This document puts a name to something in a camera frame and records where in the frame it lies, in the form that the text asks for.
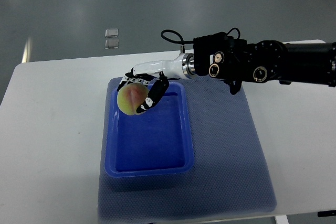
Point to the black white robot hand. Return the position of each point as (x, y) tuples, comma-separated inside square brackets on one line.
[(156, 76)]

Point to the yellow red peach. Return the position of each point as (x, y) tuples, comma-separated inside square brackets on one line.
[(130, 97)]

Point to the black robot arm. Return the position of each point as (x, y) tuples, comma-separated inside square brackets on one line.
[(234, 61)]

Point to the upper metal floor plate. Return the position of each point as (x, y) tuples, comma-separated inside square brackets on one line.
[(111, 32)]

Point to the blue plastic tray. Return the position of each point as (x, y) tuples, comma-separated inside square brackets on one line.
[(158, 142)]

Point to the grey blue mesh mat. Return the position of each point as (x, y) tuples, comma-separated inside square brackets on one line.
[(229, 176)]

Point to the white table leg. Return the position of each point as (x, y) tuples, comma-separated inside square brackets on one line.
[(282, 219)]

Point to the black bracket at table edge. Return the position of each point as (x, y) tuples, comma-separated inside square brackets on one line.
[(329, 213)]

